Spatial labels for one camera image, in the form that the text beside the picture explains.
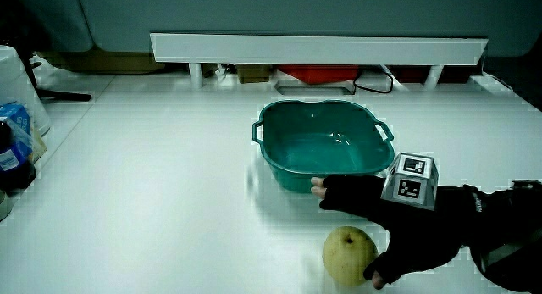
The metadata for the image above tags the person's right hand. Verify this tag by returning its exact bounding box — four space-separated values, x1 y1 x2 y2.
310 152 478 291

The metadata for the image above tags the yellow pear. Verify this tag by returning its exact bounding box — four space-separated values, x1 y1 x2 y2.
322 225 379 287

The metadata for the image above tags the person's right forearm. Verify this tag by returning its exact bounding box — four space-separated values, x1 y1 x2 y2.
463 180 542 293

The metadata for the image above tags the white desk shelf riser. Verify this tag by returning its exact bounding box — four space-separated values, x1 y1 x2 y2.
149 32 489 91

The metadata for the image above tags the white desk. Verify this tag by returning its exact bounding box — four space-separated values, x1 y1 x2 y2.
0 71 542 294

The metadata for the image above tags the green plastic basin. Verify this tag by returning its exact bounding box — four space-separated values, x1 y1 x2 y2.
252 99 396 194

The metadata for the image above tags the dark red box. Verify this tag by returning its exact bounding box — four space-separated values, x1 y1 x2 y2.
386 64 472 85

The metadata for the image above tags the grey flat tray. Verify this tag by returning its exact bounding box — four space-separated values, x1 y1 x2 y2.
274 78 357 97

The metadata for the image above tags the olive small box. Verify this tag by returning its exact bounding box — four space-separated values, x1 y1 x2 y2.
235 64 273 85

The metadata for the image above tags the black stand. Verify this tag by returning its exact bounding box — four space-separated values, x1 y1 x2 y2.
15 42 93 103

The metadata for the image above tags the dark bottle with label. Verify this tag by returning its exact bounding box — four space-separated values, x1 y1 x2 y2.
0 120 37 194

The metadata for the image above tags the blue packet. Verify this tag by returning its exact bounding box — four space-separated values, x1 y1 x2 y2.
0 103 34 159

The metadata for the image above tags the white container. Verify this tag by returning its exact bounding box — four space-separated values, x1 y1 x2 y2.
0 44 53 137

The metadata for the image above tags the black cable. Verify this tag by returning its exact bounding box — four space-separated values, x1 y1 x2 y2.
351 68 395 95

